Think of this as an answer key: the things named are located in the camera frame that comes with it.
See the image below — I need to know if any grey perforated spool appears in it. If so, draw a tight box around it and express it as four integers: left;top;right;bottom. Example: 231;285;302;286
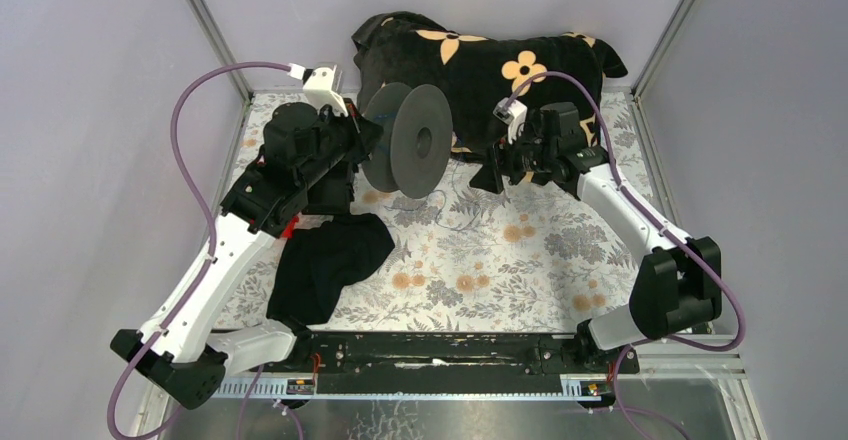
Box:
362;82;453;199

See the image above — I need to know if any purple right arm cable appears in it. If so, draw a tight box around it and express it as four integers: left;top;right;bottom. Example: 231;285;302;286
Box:
503;70;747;440

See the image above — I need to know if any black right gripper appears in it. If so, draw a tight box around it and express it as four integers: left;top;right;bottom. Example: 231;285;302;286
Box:
469;123;556;195

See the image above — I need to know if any red plastic box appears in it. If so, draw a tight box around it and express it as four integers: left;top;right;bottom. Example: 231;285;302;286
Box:
279;215;300;239

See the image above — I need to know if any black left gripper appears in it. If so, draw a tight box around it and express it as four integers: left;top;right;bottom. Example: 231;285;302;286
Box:
294;97;382;189

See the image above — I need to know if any black cloth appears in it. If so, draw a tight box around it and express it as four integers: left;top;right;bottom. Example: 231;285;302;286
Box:
266;213;395;326

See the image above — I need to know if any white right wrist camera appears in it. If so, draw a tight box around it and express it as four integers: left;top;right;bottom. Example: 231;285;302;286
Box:
493;98;528;144

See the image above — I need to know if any black plastic box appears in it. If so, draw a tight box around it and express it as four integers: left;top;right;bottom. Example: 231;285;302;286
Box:
302;161;358;216

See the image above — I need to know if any floral table mat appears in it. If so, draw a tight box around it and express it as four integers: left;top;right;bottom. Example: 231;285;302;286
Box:
221;89;670;334

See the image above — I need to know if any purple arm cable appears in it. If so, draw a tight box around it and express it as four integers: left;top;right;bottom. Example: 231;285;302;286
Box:
107;61;306;440
503;70;747;440

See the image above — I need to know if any black flower-pattern plush blanket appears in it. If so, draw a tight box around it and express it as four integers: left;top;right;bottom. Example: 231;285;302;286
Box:
352;12;627;170

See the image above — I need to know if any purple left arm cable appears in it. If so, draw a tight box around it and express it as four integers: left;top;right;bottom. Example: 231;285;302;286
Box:
107;61;306;440

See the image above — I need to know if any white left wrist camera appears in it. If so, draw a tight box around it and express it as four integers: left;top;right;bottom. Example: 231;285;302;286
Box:
288;63;348;117

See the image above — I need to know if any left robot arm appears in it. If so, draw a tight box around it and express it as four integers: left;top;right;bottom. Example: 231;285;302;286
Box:
110;99;387;410

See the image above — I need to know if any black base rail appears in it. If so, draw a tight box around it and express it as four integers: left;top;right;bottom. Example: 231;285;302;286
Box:
248;330;641;397

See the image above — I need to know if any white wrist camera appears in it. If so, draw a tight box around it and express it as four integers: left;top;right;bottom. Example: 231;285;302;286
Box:
288;63;348;117
493;98;528;144

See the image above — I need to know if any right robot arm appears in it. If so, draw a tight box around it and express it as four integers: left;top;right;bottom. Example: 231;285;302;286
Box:
470;100;722;372

